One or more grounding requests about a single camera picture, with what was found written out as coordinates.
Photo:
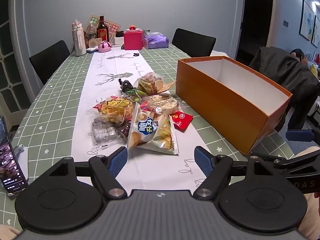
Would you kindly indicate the framed wall picture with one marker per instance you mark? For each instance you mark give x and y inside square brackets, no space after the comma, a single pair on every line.
[306,21]
[316,32]

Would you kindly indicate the person's right forearm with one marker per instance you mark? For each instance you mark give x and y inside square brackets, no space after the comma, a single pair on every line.
[312,215]

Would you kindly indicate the dark green snack bag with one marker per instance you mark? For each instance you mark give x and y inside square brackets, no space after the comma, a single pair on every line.
[127,85]

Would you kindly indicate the orange cardboard box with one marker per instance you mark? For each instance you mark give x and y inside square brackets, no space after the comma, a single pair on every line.
[220,105]

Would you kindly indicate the clear plastic bottle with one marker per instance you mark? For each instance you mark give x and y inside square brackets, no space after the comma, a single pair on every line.
[92,31]

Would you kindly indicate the yellow fried snack bag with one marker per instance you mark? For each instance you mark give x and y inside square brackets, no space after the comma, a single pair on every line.
[115,107]

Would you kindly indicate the person's left forearm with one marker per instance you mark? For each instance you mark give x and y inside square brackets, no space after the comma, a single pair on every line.
[7,233]

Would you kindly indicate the pink round gadget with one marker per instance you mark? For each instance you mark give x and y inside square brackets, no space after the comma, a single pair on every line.
[104,47]

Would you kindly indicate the black smartphone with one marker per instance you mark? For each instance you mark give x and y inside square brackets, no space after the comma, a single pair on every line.
[10,160]

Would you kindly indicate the person's right hand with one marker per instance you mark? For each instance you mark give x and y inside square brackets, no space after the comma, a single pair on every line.
[311,150]

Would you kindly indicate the purple tissue pack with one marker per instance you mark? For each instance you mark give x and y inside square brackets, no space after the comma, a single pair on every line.
[156,41]

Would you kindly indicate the brown glass bottle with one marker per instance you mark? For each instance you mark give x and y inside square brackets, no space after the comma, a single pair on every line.
[102,31]

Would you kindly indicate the pink gift box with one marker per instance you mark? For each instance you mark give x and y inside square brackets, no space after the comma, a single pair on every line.
[133,41]

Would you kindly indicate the white blue flat box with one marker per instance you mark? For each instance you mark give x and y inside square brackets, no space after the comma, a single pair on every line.
[91,50]

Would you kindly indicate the puffed rice cracker pack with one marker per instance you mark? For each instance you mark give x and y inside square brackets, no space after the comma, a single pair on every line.
[160,103]

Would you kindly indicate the red snack packet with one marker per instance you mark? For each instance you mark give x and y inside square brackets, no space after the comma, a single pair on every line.
[182,120]

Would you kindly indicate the white deer print table runner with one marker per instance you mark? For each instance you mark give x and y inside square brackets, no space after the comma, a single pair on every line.
[110,67]

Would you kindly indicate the green label nut bag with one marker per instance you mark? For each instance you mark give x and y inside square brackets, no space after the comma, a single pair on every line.
[133,94]

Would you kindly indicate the folded white cloths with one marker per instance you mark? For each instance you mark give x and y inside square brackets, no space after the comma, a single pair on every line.
[219,53]

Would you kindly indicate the small white box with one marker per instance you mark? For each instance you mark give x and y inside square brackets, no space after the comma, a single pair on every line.
[118,41]

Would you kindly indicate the black chair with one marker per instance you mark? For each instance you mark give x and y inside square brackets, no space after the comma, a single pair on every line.
[192,41]
[47,60]

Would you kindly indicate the dark jacket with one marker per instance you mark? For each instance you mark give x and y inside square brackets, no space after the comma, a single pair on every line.
[282,72]

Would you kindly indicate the white water bottle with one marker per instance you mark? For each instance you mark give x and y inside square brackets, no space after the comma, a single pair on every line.
[79,42]

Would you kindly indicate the potato chip bag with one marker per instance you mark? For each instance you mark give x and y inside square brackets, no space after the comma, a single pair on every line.
[150,130]

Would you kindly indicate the dark round object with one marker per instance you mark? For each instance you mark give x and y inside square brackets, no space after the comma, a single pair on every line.
[297,54]

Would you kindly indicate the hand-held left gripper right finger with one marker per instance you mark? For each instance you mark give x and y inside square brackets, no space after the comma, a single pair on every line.
[203,160]

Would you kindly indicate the chocolate ball bottle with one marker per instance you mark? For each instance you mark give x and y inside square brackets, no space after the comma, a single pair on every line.
[125,130]

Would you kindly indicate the dotted sticker card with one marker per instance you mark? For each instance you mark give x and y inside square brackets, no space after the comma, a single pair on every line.
[113,28]
[91,20]

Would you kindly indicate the white phone stand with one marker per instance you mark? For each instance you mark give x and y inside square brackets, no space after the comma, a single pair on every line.
[22,153]

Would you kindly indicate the beige small radio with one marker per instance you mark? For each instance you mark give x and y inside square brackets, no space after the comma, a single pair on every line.
[95,43]

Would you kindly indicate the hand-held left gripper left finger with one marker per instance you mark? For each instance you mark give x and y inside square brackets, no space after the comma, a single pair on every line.
[118,160]

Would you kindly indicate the clear mixed snack bag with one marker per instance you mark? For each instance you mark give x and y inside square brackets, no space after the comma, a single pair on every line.
[150,83]

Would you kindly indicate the clear pack of white balls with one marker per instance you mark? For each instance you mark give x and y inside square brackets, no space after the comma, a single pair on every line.
[105,132]

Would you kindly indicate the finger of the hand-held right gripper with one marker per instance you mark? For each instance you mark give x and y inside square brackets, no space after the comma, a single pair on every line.
[300,163]
[298,135]

